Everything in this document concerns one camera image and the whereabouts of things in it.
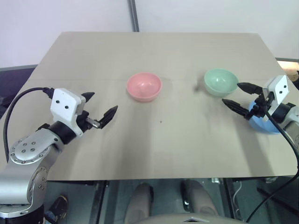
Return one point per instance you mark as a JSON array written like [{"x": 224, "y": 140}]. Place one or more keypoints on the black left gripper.
[{"x": 84, "y": 120}]

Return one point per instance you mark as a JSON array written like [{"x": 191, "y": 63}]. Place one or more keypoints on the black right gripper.
[{"x": 260, "y": 107}]

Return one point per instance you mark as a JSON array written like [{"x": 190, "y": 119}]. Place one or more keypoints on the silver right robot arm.
[{"x": 290, "y": 121}]

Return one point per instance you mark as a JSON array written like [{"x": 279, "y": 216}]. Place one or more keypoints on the green plastic bowl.
[{"x": 219, "y": 82}]

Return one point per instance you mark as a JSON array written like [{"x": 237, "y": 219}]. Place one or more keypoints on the blue plastic bowl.
[{"x": 262, "y": 126}]

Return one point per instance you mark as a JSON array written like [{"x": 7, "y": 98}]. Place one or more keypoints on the pink red plastic bowl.
[{"x": 143, "y": 87}]

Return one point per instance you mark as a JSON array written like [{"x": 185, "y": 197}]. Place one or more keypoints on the peach coloured box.
[{"x": 289, "y": 66}]

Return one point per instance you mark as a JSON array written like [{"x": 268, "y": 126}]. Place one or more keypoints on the grey ribbed pole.
[{"x": 133, "y": 14}]

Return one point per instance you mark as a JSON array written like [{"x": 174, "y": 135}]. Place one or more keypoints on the black shoe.
[{"x": 58, "y": 207}]

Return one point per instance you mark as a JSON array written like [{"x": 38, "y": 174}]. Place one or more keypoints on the dark rounded robot leg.
[{"x": 198, "y": 198}]

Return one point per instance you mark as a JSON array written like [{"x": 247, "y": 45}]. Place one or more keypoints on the grey robot torso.
[{"x": 187, "y": 220}]

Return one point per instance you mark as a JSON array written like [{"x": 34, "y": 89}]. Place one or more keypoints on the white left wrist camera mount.
[{"x": 64, "y": 102}]

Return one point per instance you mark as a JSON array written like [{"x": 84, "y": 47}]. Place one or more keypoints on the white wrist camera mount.
[
  {"x": 64, "y": 102},
  {"x": 282, "y": 89}
]

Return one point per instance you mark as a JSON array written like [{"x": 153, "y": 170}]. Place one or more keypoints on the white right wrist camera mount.
[{"x": 282, "y": 89}]

